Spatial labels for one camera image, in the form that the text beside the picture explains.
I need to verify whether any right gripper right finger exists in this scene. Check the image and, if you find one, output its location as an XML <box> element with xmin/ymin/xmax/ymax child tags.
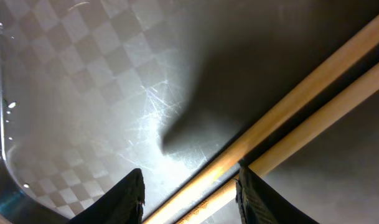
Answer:
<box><xmin>235</xmin><ymin>160</ymin><xmax>316</xmax><ymax>224</ymax></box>

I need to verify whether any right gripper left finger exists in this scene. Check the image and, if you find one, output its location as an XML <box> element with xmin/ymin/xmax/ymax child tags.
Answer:
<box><xmin>69</xmin><ymin>168</ymin><xmax>145</xmax><ymax>224</ymax></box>

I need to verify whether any wooden chopstick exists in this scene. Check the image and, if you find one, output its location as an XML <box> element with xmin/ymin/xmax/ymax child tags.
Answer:
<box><xmin>145</xmin><ymin>15</ymin><xmax>379</xmax><ymax>223</ymax></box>
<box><xmin>178</xmin><ymin>63</ymin><xmax>379</xmax><ymax>224</ymax></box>

